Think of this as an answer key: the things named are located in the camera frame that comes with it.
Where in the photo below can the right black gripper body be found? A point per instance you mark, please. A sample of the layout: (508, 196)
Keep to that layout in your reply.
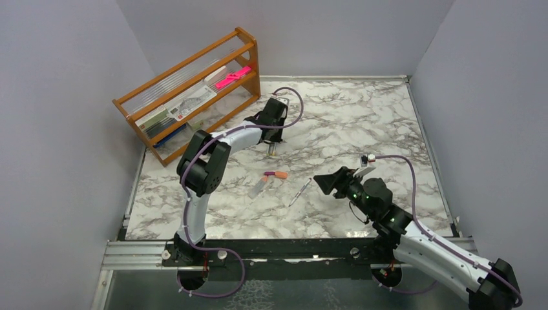
(351, 185)

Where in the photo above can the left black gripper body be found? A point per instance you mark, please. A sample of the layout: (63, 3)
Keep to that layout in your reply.
(276, 135)

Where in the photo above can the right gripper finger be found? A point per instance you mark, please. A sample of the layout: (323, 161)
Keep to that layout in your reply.
(330, 187)
(344, 170)

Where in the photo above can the white grey pen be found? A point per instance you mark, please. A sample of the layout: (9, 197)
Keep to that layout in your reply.
(300, 192)

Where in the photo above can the orange tip white marker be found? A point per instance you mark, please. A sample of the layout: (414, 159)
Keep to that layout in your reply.
(258, 187)

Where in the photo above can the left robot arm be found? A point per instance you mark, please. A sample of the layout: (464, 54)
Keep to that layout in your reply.
(203, 164)

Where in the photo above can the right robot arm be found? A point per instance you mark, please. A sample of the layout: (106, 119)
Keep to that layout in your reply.
(483, 284)

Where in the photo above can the pink tool on rack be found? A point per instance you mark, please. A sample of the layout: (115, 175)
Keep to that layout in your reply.
(232, 77)

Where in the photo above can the wooden rack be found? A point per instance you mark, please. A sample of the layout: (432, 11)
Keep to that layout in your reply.
(209, 66)

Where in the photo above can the white digital scale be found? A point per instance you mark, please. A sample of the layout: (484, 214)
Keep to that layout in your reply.
(188, 101)

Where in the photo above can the green white box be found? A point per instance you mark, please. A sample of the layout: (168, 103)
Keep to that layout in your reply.
(151, 122)

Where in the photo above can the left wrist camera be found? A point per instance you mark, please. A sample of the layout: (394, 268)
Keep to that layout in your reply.
(283, 100)

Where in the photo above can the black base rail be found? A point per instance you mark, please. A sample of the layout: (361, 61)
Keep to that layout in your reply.
(283, 259)

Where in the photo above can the aluminium frame rail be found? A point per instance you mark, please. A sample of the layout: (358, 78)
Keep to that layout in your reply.
(133, 256)

